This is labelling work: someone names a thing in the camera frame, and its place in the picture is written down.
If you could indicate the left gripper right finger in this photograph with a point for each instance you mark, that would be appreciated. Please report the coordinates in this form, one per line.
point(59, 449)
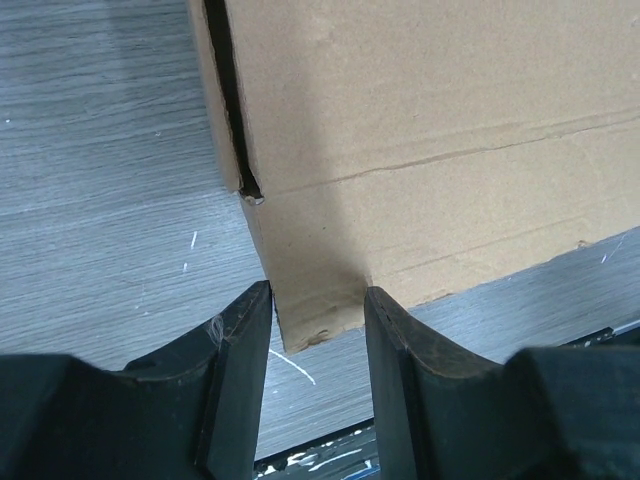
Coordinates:
point(440, 410)

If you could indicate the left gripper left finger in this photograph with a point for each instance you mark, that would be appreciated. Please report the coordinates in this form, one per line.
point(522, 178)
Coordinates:
point(199, 397)

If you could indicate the brown cardboard box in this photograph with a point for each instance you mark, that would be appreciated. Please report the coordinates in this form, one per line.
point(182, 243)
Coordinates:
point(425, 147)

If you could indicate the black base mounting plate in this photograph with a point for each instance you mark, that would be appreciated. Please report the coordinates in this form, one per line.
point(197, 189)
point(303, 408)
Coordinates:
point(348, 453)

